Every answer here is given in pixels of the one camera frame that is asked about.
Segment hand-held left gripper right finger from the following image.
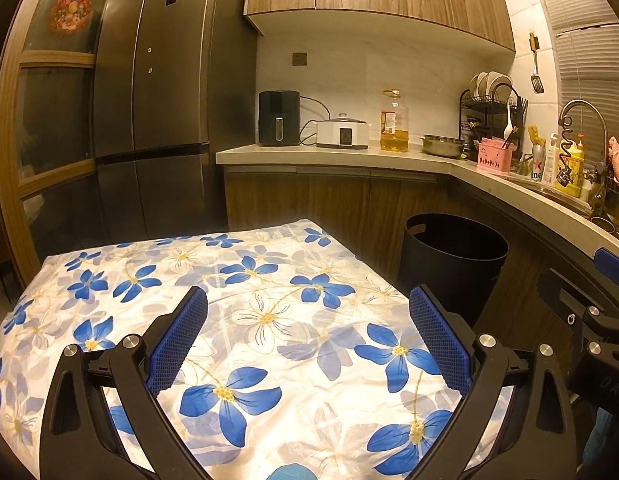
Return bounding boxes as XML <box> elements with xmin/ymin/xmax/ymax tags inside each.
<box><xmin>408</xmin><ymin>284</ymin><xmax>577</xmax><ymax>480</ymax></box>

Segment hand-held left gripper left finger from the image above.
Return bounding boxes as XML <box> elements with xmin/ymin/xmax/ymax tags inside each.
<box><xmin>40</xmin><ymin>285</ymin><xmax>210</xmax><ymax>480</ymax></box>

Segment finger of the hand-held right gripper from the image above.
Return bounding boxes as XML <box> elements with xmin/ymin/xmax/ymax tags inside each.
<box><xmin>593</xmin><ymin>247</ymin><xmax>619</xmax><ymax>275</ymax></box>
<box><xmin>537</xmin><ymin>267</ymin><xmax>619</xmax><ymax>328</ymax></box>

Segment black trash bin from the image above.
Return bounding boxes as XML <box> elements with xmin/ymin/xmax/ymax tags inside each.
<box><xmin>397</xmin><ymin>213</ymin><xmax>510</xmax><ymax>328</ymax></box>

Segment person's right forearm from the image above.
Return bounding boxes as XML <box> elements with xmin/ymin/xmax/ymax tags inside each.
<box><xmin>594</xmin><ymin>406</ymin><xmax>619</xmax><ymax>468</ymax></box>

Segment yellow detergent bottle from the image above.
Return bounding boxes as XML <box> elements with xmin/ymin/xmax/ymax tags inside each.
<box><xmin>554</xmin><ymin>134</ymin><xmax>585</xmax><ymax>197</ymax></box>

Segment blue floral tablecloth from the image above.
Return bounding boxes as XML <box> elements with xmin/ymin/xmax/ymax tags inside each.
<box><xmin>0</xmin><ymin>218</ymin><xmax>515</xmax><ymax>480</ymax></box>

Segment white bottle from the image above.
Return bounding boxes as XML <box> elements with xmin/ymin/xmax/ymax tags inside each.
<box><xmin>542</xmin><ymin>132</ymin><xmax>560</xmax><ymax>183</ymax></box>

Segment pink utensil holder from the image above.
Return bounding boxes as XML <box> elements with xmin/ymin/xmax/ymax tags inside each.
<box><xmin>477</xmin><ymin>137</ymin><xmax>515</xmax><ymax>176</ymax></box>

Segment steel faucet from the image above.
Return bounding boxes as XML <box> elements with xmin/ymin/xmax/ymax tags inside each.
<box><xmin>559</xmin><ymin>100</ymin><xmax>610</xmax><ymax>196</ymax></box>

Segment wooden kitchen counter cabinet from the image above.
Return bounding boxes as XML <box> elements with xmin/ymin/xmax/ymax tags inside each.
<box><xmin>216</xmin><ymin>144</ymin><xmax>619</xmax><ymax>341</ymax></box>

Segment steel basin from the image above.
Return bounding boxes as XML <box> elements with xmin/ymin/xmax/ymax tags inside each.
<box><xmin>420</xmin><ymin>134</ymin><xmax>465</xmax><ymax>157</ymax></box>

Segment hanging slotted spatula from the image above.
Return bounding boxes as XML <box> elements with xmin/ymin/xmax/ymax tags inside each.
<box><xmin>528</xmin><ymin>32</ymin><xmax>545</xmax><ymax>94</ymax></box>

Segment window blinds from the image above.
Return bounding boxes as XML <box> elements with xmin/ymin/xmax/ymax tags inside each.
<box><xmin>532</xmin><ymin>0</ymin><xmax>619</xmax><ymax>161</ymax></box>

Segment black dish rack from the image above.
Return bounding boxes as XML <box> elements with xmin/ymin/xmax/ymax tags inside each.
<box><xmin>459</xmin><ymin>72</ymin><xmax>529</xmax><ymax>158</ymax></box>

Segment cooking oil bottle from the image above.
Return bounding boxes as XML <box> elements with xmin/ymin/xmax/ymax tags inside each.
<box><xmin>379</xmin><ymin>90</ymin><xmax>410</xmax><ymax>153</ymax></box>

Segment white electric cooker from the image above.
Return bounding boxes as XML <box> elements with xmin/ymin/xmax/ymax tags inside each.
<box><xmin>316</xmin><ymin>114</ymin><xmax>371</xmax><ymax>149</ymax></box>

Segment black air fryer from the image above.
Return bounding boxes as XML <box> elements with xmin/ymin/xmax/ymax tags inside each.
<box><xmin>258</xmin><ymin>90</ymin><xmax>301</xmax><ymax>147</ymax></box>

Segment dark steel refrigerator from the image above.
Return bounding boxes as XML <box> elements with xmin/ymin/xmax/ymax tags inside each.
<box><xmin>92</xmin><ymin>0</ymin><xmax>258</xmax><ymax>243</ymax></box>

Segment wooden glass door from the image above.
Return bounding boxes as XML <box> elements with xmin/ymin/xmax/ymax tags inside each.
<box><xmin>0</xmin><ymin>0</ymin><xmax>150</xmax><ymax>286</ymax></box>

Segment red flower sticker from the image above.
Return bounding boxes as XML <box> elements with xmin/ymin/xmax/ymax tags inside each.
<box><xmin>50</xmin><ymin>0</ymin><xmax>93</xmax><ymax>36</ymax></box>

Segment dark coiled wire tool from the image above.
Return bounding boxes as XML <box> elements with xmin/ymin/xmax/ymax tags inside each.
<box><xmin>558</xmin><ymin>116</ymin><xmax>579</xmax><ymax>187</ymax></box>

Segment black power cable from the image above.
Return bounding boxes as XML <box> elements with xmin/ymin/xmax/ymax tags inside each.
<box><xmin>300</xmin><ymin>99</ymin><xmax>333</xmax><ymax>146</ymax></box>

